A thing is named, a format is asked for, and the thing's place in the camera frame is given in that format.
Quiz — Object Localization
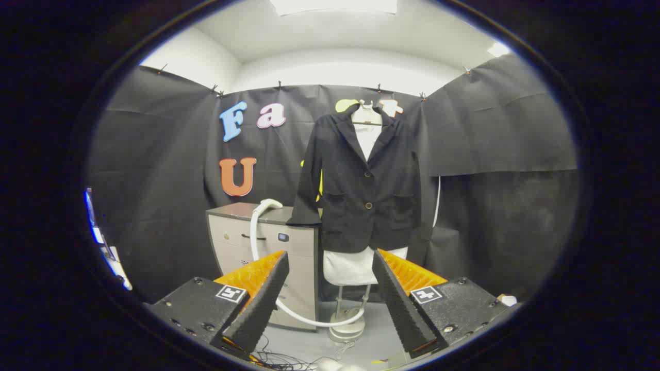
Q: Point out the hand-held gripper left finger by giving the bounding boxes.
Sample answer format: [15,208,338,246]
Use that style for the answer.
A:
[143,250,290,361]

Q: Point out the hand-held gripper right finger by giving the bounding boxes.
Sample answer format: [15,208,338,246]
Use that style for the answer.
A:
[371,248,511,360]

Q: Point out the black jacket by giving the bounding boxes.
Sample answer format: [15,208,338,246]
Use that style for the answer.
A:
[286,103,423,254]

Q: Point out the white garment steamer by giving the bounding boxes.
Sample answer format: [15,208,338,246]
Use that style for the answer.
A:
[250,198,367,328]

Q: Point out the metal mannequin stand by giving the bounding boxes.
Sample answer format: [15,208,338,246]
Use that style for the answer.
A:
[329,284,372,344]

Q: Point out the white mannequin torso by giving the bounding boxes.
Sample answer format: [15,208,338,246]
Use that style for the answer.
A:
[323,100,409,287]

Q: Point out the grey drawer cabinet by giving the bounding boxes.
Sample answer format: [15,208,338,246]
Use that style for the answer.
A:
[206,203,320,331]

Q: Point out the black backdrop cloth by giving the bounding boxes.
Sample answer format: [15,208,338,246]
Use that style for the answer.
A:
[85,52,578,306]

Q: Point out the black floor cables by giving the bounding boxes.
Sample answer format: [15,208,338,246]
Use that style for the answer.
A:
[252,334,356,371]

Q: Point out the white hanging cord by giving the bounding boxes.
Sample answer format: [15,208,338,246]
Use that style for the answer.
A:
[432,175,443,229]

